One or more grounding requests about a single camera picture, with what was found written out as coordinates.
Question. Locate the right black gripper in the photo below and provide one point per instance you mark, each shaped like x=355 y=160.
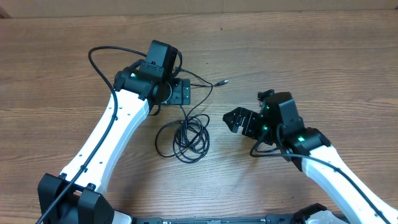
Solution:
x=240 y=113

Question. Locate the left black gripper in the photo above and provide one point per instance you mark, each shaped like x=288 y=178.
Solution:
x=181 y=91

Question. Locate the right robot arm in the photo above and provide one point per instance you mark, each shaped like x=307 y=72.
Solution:
x=279 y=131

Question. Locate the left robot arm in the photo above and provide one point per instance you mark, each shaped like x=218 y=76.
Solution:
x=77 y=194

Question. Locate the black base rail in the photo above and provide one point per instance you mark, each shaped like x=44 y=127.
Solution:
x=268 y=219

